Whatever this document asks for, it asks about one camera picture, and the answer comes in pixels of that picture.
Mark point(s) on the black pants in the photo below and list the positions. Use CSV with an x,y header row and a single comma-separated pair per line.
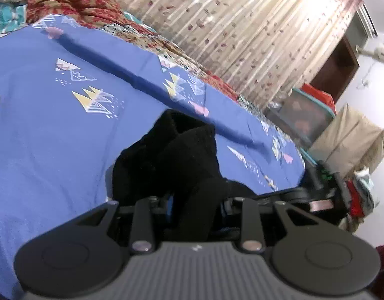
x,y
177,159

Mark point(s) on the pile of colourful clothes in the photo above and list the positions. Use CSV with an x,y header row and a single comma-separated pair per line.
x,y
362,202

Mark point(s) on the beige floral curtain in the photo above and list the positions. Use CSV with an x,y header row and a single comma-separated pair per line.
x,y
261,48

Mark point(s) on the brown wooden cabinet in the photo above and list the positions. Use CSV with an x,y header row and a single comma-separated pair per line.
x,y
337,72

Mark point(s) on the blue patterned bedsheet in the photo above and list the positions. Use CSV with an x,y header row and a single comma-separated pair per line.
x,y
72,98

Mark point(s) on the teal rimmed storage box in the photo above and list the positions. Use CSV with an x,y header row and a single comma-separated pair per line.
x,y
300,116

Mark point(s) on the red item on box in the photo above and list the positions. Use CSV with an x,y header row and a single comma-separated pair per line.
x,y
323,97

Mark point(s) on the red floral blanket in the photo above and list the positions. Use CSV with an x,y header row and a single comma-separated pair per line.
x,y
108,16

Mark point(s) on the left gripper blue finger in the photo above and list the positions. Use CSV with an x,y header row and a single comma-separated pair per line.
x,y
170,203

